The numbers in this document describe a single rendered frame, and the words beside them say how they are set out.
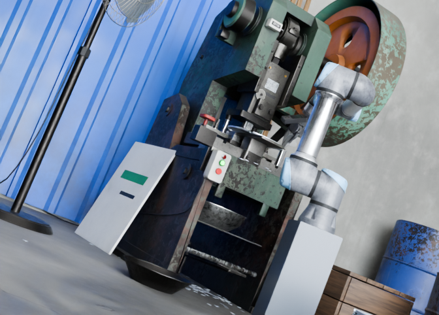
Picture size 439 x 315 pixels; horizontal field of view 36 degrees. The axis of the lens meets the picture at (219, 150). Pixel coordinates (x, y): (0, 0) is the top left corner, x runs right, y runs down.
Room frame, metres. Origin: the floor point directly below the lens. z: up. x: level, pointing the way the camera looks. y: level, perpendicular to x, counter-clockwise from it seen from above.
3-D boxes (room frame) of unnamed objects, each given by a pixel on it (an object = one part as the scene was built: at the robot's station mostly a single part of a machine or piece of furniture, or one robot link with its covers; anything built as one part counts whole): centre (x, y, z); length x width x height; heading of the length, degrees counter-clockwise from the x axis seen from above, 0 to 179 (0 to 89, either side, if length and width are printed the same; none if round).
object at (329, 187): (2.67, -0.46, 0.62); 0.13 x 0.12 x 0.14; 87
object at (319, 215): (2.67, -0.46, 0.50); 0.15 x 0.15 x 0.10
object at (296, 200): (3.65, -0.26, 0.45); 0.92 x 0.12 x 0.90; 27
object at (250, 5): (3.31, 0.15, 1.31); 0.22 x 0.12 x 0.22; 27
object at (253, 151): (3.25, -0.16, 0.72); 0.25 x 0.14 x 0.14; 27
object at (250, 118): (3.41, -0.08, 0.86); 0.20 x 0.16 x 0.05; 117
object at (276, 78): (3.37, -0.10, 1.04); 0.17 x 0.15 x 0.30; 27
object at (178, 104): (3.41, 0.22, 0.45); 0.92 x 0.12 x 0.90; 27
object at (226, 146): (3.40, -0.08, 0.68); 0.45 x 0.30 x 0.06; 117
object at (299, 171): (2.68, -0.33, 0.82); 0.15 x 0.12 x 0.55; 87
